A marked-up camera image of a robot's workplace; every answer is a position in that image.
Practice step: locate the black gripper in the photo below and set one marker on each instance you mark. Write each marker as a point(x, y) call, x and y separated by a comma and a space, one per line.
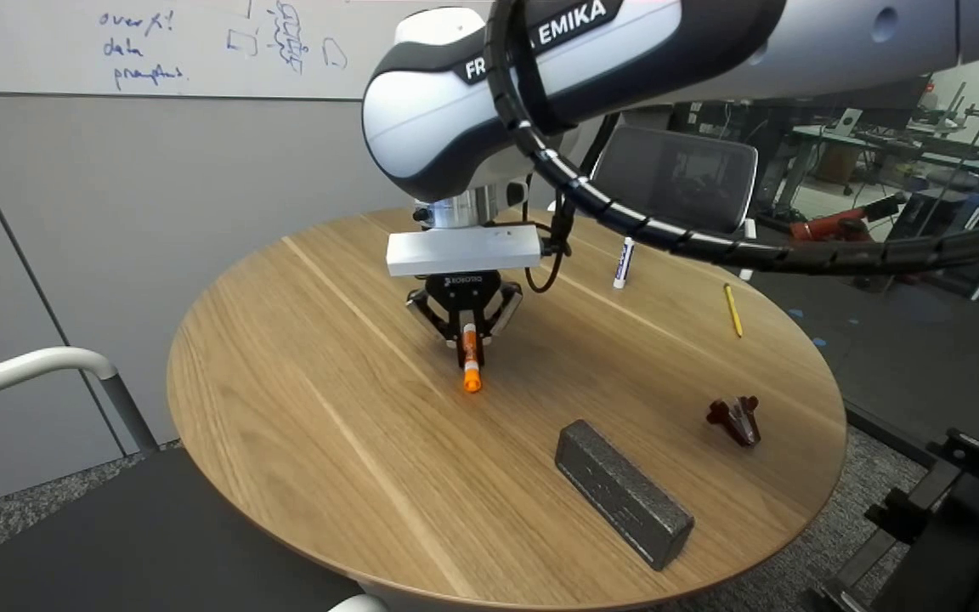
point(463, 291)

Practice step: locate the orange marker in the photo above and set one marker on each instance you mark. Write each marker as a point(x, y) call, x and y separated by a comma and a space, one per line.
point(471, 357)

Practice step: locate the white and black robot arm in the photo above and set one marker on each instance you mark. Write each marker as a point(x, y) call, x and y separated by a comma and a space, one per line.
point(625, 57)

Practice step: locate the purple marker with white body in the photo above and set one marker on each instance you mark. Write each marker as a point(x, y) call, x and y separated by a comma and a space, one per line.
point(622, 271)

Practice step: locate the grey rectangular block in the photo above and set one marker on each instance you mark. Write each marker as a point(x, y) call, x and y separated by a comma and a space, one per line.
point(622, 495)

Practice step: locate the mesh back office chair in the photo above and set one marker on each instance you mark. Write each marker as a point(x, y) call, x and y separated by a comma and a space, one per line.
point(680, 180)

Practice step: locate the yellow pencil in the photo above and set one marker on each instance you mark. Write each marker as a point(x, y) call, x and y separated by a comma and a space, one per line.
point(733, 309)

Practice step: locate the dark red small clamp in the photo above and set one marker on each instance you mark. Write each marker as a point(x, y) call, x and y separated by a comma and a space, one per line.
point(740, 422)

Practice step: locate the red machine on floor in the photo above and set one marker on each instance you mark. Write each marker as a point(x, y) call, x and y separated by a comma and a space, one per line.
point(826, 224)

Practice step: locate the whiteboard with blue writing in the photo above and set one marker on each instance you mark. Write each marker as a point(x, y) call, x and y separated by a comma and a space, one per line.
point(172, 45)

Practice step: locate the background work desk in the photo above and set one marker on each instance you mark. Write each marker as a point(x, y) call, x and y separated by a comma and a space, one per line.
point(907, 154)

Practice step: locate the silver camera bar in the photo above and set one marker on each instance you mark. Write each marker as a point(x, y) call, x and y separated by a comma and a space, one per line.
point(463, 249)

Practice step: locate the black equipment frame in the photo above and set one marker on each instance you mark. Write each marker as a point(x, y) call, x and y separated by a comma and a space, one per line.
point(952, 532)

